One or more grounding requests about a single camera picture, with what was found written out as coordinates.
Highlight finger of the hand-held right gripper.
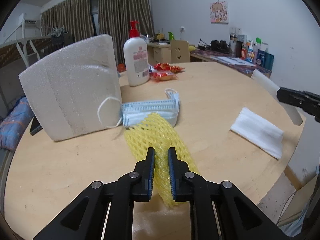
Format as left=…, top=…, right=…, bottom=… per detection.
left=277, top=87, right=320, bottom=123

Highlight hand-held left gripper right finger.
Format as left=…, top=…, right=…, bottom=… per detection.
left=167, top=147, right=288, bottom=240

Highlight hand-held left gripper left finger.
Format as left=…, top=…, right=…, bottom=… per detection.
left=32, top=147, right=155, bottom=240

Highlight yellow foam net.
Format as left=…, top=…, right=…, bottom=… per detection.
left=124, top=112, right=200, bottom=208

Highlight stack of blue face masks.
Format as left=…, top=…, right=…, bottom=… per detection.
left=97, top=88, right=180, bottom=128

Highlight white foam box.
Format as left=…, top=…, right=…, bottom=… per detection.
left=19, top=34, right=123, bottom=142

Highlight cluster of toiletry bottles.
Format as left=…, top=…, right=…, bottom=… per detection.
left=241, top=37, right=274, bottom=70

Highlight printed paper sheet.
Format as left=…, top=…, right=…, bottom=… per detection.
left=212, top=55, right=255, bottom=67

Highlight desk with patterned cover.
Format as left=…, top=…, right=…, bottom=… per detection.
left=190, top=49, right=272, bottom=78

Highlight black headphones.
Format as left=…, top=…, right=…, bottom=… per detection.
left=210, top=39, right=229, bottom=53

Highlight red snack packet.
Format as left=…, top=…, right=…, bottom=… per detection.
left=152, top=62, right=185, bottom=72
left=150, top=71, right=178, bottom=82

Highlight white lotion pump bottle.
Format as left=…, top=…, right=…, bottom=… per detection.
left=123, top=20, right=150, bottom=87

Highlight wooden desk with drawers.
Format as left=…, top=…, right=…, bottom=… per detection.
left=147, top=41, right=173, bottom=65

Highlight wooden smiley face chair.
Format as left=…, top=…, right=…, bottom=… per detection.
left=170, top=39, right=191, bottom=63

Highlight black smartphone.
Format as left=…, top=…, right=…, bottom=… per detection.
left=29, top=116, right=43, bottom=136

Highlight blue orange plaid blanket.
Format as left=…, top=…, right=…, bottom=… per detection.
left=0, top=96, right=34, bottom=152

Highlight hanging dark clothes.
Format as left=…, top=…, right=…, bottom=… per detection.
left=50, top=27, right=73, bottom=48

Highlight brown curtain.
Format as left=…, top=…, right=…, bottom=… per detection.
left=41, top=0, right=97, bottom=46
left=97, top=0, right=154, bottom=37

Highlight white bed ladder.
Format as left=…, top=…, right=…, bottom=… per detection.
left=16, top=40, right=40, bottom=65

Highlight white metal bunk bed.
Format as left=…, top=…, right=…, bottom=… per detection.
left=0, top=12, right=53, bottom=100

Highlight cartoon wall poster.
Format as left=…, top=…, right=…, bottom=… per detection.
left=209, top=0, right=229, bottom=24

